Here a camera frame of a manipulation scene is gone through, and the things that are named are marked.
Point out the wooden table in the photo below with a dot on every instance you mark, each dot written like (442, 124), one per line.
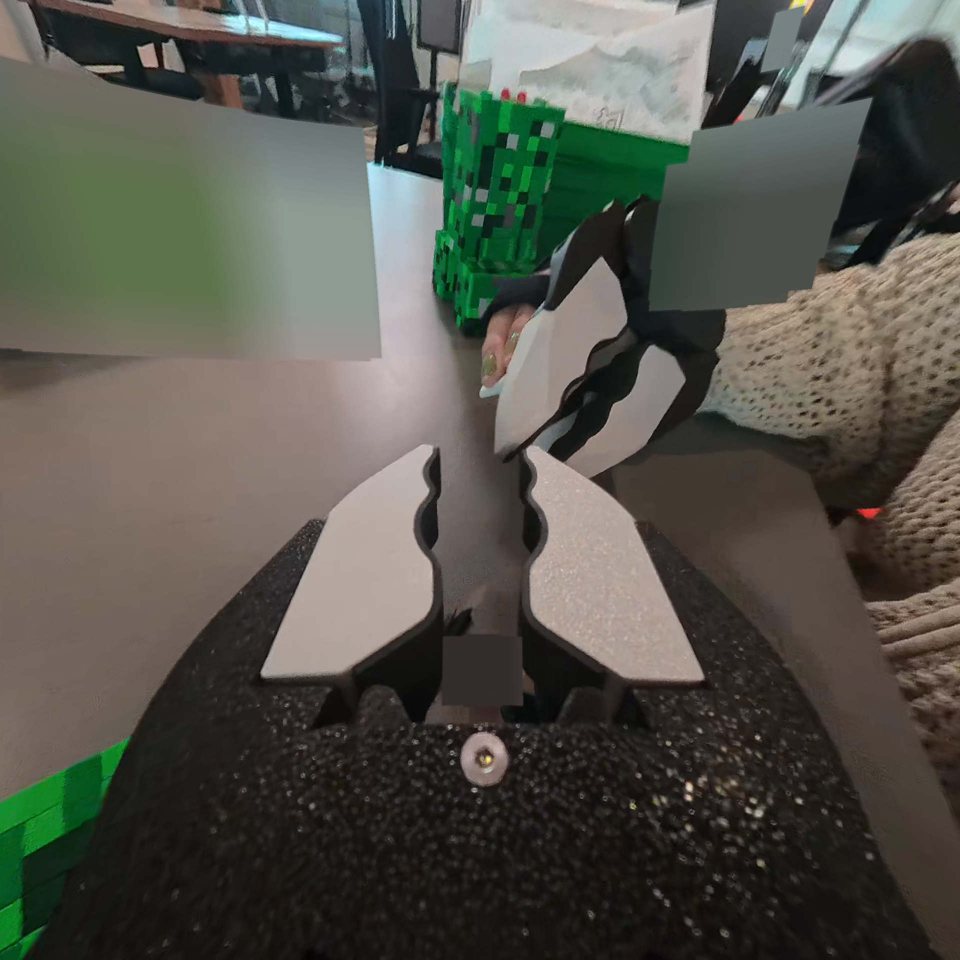
(225, 26)

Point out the person's right hand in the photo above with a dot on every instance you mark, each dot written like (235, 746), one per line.
(501, 337)

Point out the person's right forearm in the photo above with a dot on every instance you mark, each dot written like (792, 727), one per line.
(825, 360)

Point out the black office chair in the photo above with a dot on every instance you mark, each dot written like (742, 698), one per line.
(915, 112)
(397, 75)

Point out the person's cream knit sweater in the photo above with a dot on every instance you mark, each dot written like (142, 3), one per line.
(922, 525)

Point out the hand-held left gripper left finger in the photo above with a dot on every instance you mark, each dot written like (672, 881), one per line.
(360, 585)

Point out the black computer monitor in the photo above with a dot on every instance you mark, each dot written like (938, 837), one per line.
(439, 22)

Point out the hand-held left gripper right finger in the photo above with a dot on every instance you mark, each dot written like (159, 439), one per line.
(600, 592)

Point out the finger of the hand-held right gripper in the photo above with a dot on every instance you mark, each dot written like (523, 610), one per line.
(555, 352)
(645, 390)

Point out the green lego creeper body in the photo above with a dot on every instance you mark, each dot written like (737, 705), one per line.
(495, 187)

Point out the green lego creeper head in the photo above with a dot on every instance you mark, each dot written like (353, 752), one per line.
(45, 840)

